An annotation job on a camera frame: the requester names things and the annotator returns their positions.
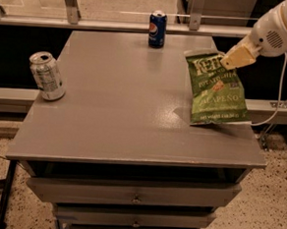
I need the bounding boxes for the blue pepsi can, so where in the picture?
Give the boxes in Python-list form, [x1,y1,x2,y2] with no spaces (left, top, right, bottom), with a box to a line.
[148,10,167,48]

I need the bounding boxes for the black metal stand leg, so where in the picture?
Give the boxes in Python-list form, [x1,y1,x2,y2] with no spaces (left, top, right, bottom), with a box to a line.
[0,160,17,229]

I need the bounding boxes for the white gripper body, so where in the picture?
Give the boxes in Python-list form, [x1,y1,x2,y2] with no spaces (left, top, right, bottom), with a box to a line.
[251,3,287,57]

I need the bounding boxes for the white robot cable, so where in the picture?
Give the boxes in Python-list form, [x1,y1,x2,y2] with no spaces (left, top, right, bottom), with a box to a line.
[250,49,287,129]

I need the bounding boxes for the top grey drawer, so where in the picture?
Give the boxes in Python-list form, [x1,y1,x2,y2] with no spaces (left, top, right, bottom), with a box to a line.
[28,178,241,207]

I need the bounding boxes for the metal floor bracket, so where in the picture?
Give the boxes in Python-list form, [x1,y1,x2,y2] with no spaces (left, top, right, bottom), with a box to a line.
[258,98,287,150]

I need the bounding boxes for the middle grey drawer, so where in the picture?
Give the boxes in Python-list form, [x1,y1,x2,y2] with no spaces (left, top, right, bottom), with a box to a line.
[54,205,215,229]

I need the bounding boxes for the silver green soda can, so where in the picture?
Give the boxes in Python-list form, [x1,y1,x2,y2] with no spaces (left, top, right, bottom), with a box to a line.
[29,51,65,101]

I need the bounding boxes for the metal railing post left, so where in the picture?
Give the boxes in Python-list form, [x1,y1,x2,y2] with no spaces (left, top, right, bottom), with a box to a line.
[64,0,81,25]

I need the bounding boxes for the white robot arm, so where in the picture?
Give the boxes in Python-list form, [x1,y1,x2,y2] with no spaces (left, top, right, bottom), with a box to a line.
[221,0,287,70]

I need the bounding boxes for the green jalapeno chip bag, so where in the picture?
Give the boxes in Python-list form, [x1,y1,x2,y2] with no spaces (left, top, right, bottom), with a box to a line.
[184,49,250,125]

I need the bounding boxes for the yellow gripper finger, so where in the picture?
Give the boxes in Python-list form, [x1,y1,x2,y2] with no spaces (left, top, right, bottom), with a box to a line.
[221,44,258,71]

